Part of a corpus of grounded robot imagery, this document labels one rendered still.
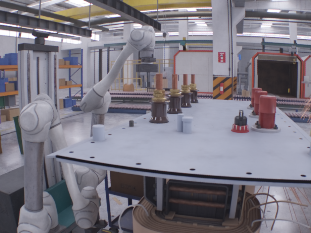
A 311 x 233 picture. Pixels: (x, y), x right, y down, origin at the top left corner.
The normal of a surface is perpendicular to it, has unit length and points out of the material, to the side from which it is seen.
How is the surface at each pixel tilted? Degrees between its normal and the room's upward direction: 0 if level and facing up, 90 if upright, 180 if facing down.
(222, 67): 90
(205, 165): 0
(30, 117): 85
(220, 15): 90
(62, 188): 90
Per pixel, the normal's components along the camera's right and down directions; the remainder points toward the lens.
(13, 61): 0.94, 0.05
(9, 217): -0.31, 0.15
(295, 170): 0.00, -0.99
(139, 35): -0.11, 0.05
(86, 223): 0.14, 0.30
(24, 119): 0.13, 0.06
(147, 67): 0.42, 0.14
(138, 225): -0.82, 0.09
